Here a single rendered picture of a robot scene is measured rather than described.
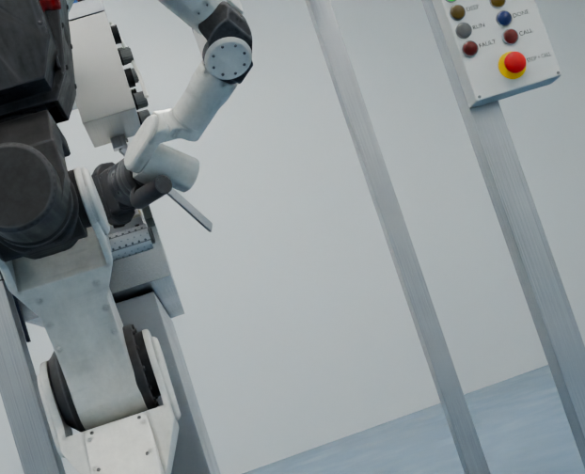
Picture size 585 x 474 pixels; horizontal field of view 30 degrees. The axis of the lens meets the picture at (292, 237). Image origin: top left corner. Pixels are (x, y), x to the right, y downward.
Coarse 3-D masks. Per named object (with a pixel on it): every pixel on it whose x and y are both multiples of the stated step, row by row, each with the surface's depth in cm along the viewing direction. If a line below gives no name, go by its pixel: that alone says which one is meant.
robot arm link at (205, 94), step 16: (192, 80) 180; (208, 80) 178; (224, 80) 178; (240, 80) 176; (192, 96) 180; (208, 96) 179; (224, 96) 180; (176, 112) 182; (192, 112) 181; (208, 112) 181; (192, 128) 182
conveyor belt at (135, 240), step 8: (144, 224) 204; (120, 232) 202; (128, 232) 202; (136, 232) 202; (144, 232) 202; (112, 240) 201; (120, 240) 201; (128, 240) 201; (136, 240) 201; (144, 240) 202; (112, 248) 201; (120, 248) 201; (128, 248) 202; (136, 248) 202; (144, 248) 203; (112, 256) 201; (120, 256) 202; (128, 256) 203
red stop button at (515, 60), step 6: (510, 54) 195; (516, 54) 195; (522, 54) 195; (504, 60) 195; (510, 60) 194; (516, 60) 194; (522, 60) 195; (510, 66) 194; (516, 66) 194; (522, 66) 195; (516, 72) 195
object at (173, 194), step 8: (120, 136) 220; (112, 144) 219; (120, 144) 220; (120, 152) 221; (176, 192) 232; (176, 200) 231; (184, 200) 234; (184, 208) 233; (192, 208) 235; (192, 216) 235; (200, 216) 237; (200, 224) 236; (208, 224) 238
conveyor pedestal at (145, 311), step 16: (128, 304) 212; (144, 304) 212; (160, 304) 237; (128, 320) 212; (144, 320) 212; (160, 320) 212; (160, 336) 212; (176, 336) 314; (176, 352) 245; (176, 368) 211; (176, 384) 211; (192, 384) 328; (160, 400) 210; (192, 400) 254; (192, 416) 210; (192, 432) 210; (176, 448) 209; (192, 448) 210; (208, 448) 263; (176, 464) 209; (192, 464) 209; (208, 464) 213
